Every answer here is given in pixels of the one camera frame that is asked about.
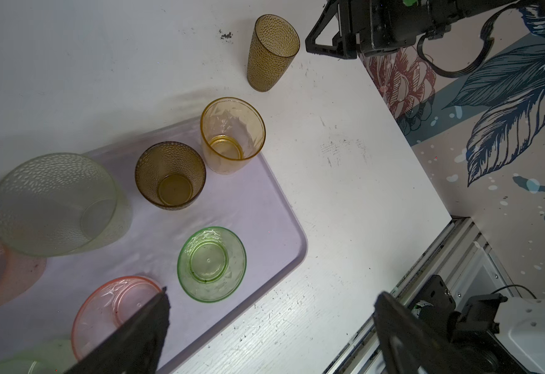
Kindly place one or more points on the brown textured cup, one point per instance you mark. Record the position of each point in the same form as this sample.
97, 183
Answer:
170, 175
273, 47

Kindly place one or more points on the green smooth cup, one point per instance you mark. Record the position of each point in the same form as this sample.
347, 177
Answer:
212, 264

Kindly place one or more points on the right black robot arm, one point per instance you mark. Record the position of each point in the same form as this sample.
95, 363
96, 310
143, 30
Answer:
446, 12

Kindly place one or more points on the pale green textured cup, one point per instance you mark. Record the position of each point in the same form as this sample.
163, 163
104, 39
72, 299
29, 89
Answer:
60, 204

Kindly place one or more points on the lilac plastic tray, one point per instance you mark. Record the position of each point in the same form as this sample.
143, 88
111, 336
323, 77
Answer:
249, 202

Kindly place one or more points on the yellow smooth cup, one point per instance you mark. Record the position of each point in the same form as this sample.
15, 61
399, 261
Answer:
232, 133

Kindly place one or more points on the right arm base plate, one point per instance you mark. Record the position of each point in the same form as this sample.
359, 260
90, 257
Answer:
433, 303

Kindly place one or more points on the brown textured cup back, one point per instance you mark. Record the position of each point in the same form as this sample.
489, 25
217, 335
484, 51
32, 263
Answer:
273, 47

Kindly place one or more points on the pink smooth cup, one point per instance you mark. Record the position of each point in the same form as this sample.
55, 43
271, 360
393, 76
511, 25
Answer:
107, 309

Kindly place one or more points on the brown textured cup front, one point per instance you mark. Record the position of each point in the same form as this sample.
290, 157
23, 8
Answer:
170, 175

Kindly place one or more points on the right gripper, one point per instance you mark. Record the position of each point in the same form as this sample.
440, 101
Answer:
347, 29

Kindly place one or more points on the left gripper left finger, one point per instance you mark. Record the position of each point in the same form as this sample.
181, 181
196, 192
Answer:
136, 346

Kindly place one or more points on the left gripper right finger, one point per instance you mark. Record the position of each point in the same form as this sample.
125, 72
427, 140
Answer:
408, 344

